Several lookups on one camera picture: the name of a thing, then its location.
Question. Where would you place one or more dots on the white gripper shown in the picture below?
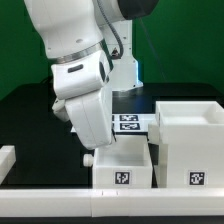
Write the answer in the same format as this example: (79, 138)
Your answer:
(83, 85)

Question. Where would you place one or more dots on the white drawer with knob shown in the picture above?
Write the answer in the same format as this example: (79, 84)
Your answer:
(126, 163)

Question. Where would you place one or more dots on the tall white drawer cabinet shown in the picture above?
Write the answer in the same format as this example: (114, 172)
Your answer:
(190, 140)

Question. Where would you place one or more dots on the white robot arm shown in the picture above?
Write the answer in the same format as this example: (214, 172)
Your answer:
(72, 29)

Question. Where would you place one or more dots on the white marker tag plate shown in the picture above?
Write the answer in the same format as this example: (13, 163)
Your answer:
(131, 123)

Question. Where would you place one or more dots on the white U-shaped border fence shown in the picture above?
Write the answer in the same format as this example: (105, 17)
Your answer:
(104, 203)

